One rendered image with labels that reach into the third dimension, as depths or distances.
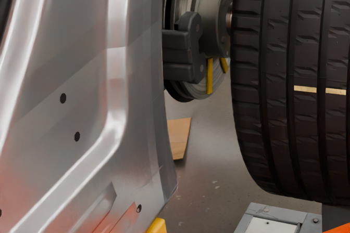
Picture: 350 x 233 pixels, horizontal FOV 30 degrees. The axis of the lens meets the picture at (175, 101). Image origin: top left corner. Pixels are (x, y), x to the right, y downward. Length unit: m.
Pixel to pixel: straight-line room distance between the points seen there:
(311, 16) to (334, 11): 0.03
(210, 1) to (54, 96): 0.56
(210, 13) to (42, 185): 0.59
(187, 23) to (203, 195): 1.16
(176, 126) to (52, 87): 1.87
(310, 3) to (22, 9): 0.40
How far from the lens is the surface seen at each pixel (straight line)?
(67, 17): 0.72
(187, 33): 1.10
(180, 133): 2.51
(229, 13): 1.23
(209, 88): 1.29
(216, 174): 2.28
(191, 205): 2.15
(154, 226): 0.94
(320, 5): 0.90
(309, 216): 1.73
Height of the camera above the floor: 1.32
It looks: 29 degrees down
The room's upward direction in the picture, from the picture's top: 7 degrees counter-clockwise
